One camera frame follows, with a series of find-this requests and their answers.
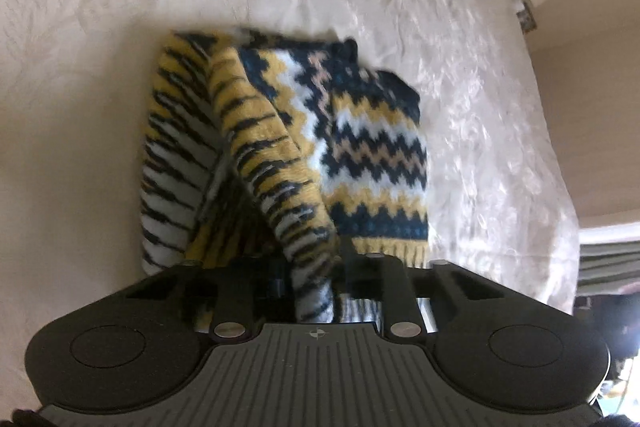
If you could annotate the small bedside items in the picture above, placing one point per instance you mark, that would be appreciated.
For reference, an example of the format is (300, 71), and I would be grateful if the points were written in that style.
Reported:
(522, 7)

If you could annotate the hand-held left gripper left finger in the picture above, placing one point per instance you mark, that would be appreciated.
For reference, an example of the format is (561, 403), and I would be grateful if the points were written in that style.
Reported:
(270, 282)

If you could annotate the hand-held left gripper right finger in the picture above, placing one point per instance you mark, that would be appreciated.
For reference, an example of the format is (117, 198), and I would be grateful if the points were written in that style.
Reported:
(351, 272)

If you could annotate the grey pleated cloth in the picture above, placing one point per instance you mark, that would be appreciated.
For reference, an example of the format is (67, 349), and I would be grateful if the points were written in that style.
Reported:
(607, 267)

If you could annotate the patterned knit sweater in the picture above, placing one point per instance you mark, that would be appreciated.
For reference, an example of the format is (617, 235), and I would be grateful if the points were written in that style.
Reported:
(360, 157)

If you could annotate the cream embroidered bedspread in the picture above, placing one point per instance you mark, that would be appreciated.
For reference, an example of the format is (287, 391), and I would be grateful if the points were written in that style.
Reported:
(75, 107)

